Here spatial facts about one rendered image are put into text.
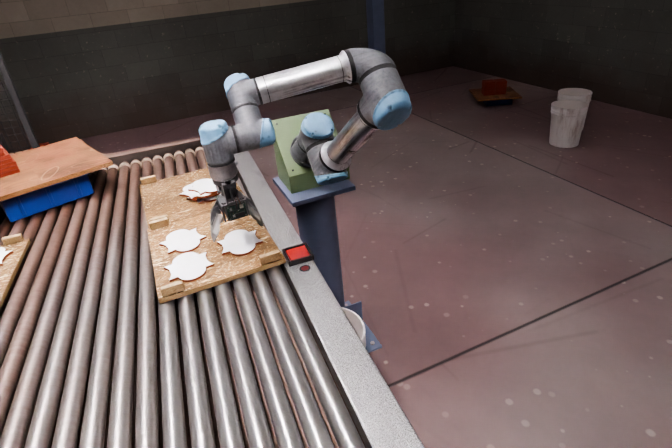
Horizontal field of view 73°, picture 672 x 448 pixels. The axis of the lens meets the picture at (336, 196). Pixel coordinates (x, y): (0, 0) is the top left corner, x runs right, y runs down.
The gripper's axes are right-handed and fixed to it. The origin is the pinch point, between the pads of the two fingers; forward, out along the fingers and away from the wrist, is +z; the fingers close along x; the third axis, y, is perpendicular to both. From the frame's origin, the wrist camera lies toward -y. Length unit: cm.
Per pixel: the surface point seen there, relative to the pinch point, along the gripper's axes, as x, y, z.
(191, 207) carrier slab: -9.7, -33.4, 3.3
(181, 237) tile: -15.9, -12.4, 2.3
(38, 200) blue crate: -61, -67, -1
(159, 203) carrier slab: -19.8, -43.8, 3.0
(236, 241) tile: -1.1, -0.3, 2.7
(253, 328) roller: -6.3, 36.1, 5.1
